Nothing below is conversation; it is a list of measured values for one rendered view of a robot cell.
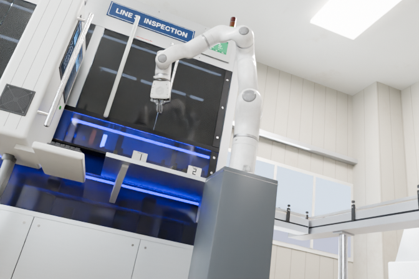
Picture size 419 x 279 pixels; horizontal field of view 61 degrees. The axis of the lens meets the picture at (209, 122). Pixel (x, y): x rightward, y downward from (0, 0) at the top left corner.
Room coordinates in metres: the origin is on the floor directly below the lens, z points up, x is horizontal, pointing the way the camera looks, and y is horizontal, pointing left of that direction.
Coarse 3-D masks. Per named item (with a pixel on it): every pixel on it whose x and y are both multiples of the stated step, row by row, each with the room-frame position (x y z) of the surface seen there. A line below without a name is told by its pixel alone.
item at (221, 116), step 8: (224, 80) 2.12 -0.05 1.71; (224, 88) 2.12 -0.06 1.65; (224, 96) 2.12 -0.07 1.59; (224, 104) 2.13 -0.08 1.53; (224, 112) 2.13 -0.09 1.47; (216, 128) 2.12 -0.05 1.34; (216, 136) 2.12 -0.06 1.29; (216, 144) 2.12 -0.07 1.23; (216, 160) 2.12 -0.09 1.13; (208, 176) 2.12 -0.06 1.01
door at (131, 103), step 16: (112, 32) 1.92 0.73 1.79; (112, 48) 1.93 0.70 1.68; (144, 48) 1.98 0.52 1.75; (160, 48) 2.00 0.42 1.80; (96, 64) 1.91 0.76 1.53; (112, 64) 1.94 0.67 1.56; (128, 64) 1.96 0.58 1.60; (144, 64) 1.98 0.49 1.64; (96, 80) 1.92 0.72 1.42; (112, 80) 1.94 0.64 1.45; (128, 80) 1.97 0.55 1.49; (144, 80) 1.99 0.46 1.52; (80, 96) 1.91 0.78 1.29; (96, 96) 1.93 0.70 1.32; (128, 96) 1.98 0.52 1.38; (144, 96) 2.00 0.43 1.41; (96, 112) 1.94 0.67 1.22; (112, 112) 1.96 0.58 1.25; (128, 112) 1.98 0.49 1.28; (144, 112) 2.00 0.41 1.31
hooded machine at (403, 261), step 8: (408, 232) 3.43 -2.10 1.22; (416, 232) 3.34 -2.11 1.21; (408, 240) 3.44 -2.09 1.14; (416, 240) 3.35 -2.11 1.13; (400, 248) 3.55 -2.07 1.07; (408, 248) 3.44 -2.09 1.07; (416, 248) 3.35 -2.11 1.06; (400, 256) 3.55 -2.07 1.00; (408, 256) 3.45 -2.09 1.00; (416, 256) 3.36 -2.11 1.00; (392, 264) 3.61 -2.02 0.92; (400, 264) 3.50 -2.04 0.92; (408, 264) 3.40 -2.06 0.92; (416, 264) 3.32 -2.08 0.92; (392, 272) 3.61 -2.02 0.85; (400, 272) 3.51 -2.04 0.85; (408, 272) 3.41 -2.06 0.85; (416, 272) 3.32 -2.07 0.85
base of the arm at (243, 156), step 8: (240, 136) 1.49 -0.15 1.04; (232, 144) 1.53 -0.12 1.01; (240, 144) 1.49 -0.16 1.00; (248, 144) 1.48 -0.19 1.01; (256, 144) 1.51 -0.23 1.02; (232, 152) 1.52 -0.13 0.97; (240, 152) 1.49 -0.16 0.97; (248, 152) 1.48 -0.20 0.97; (256, 152) 1.52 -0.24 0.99; (232, 160) 1.51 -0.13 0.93; (240, 160) 1.48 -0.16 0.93; (248, 160) 1.48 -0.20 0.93; (240, 168) 1.48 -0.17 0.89; (248, 168) 1.47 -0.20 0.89
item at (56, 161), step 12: (36, 144) 1.36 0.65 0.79; (48, 144) 1.37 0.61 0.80; (24, 156) 1.53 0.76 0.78; (36, 156) 1.49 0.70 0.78; (48, 156) 1.45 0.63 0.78; (60, 156) 1.41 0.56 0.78; (72, 156) 1.39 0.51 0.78; (48, 168) 1.66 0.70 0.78; (60, 168) 1.61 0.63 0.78; (72, 168) 1.57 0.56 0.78; (84, 168) 1.59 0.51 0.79; (72, 180) 1.81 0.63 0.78; (84, 180) 1.79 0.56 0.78
